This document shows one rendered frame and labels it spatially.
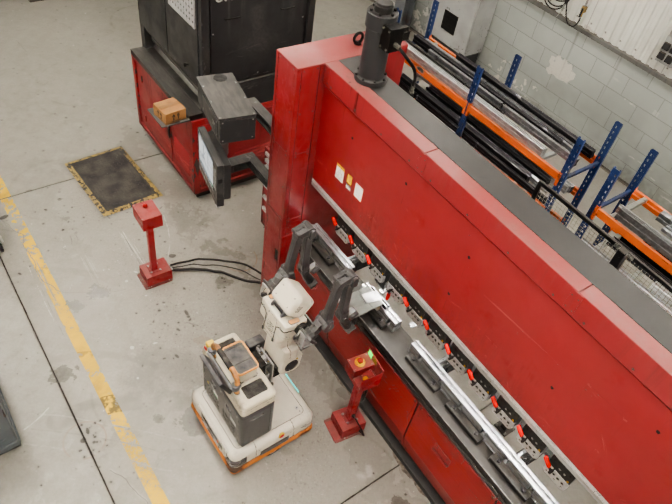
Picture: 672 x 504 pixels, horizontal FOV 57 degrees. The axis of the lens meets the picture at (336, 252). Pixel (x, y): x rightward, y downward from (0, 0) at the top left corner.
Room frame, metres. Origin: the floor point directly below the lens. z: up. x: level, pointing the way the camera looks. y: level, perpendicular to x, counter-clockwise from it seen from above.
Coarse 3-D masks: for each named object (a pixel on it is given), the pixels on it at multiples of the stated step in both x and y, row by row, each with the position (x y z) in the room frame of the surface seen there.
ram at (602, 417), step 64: (320, 128) 3.38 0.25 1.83; (320, 192) 3.31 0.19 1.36; (384, 192) 2.86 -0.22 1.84; (384, 256) 2.76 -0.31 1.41; (448, 256) 2.42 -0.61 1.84; (448, 320) 2.31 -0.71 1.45; (512, 320) 2.05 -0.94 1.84; (512, 384) 1.93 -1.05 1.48; (576, 384) 1.74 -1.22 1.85; (640, 384) 1.59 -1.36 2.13; (576, 448) 1.60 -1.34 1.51; (640, 448) 1.46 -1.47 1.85
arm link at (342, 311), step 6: (354, 282) 2.32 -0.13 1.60; (348, 288) 2.34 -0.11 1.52; (342, 294) 2.35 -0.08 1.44; (348, 294) 2.35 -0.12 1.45; (342, 300) 2.35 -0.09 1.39; (348, 300) 2.36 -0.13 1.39; (342, 306) 2.34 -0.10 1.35; (348, 306) 2.37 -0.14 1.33; (336, 312) 2.37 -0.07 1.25; (342, 312) 2.34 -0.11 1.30; (348, 312) 2.36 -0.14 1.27; (342, 318) 2.34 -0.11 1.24
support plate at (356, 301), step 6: (366, 288) 2.82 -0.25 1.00; (354, 294) 2.75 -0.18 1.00; (354, 300) 2.70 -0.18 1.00; (360, 300) 2.71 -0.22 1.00; (354, 306) 2.64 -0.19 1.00; (360, 306) 2.65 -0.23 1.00; (366, 306) 2.66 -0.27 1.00; (372, 306) 2.67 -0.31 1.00; (378, 306) 2.69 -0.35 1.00; (360, 312) 2.60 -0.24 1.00; (366, 312) 2.62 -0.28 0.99
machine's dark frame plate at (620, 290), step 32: (352, 64) 3.43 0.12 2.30; (384, 96) 3.14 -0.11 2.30; (416, 128) 2.89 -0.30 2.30; (448, 128) 2.94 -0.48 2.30; (480, 160) 2.71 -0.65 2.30; (512, 192) 2.49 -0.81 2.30; (544, 224) 2.29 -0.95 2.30; (576, 256) 2.11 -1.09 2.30; (608, 288) 1.94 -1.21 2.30; (640, 320) 1.79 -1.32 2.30
